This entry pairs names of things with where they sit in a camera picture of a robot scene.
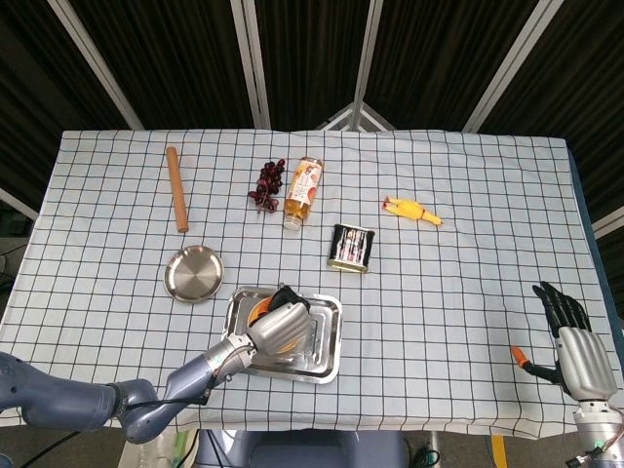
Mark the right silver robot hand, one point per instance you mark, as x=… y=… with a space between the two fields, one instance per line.
x=582 y=363

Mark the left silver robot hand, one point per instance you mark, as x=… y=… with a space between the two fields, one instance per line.
x=280 y=329

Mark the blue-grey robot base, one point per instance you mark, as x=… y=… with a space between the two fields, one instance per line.
x=302 y=451

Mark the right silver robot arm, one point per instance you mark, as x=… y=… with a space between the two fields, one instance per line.
x=597 y=431

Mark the rectangular stainless steel tray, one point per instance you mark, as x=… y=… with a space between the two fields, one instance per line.
x=324 y=351

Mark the round stainless steel plate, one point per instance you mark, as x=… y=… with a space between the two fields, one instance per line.
x=195 y=275

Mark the black luncheon meat can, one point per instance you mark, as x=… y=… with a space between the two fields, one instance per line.
x=351 y=248

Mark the yellow strip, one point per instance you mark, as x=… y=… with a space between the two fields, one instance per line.
x=499 y=453

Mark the amber drink bottle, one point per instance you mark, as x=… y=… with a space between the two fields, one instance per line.
x=303 y=187

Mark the dark red grape bunch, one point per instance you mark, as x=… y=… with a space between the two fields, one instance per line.
x=267 y=183

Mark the blue checked tablecloth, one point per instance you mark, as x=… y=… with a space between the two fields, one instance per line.
x=439 y=317

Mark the wooden rolling pin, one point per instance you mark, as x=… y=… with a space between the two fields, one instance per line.
x=177 y=190

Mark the yellow rubber chicken toy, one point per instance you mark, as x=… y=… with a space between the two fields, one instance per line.
x=409 y=208

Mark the dark folding screen white frames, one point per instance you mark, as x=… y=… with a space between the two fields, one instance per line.
x=170 y=58

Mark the grey triangular metal frame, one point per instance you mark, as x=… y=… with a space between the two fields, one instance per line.
x=358 y=114

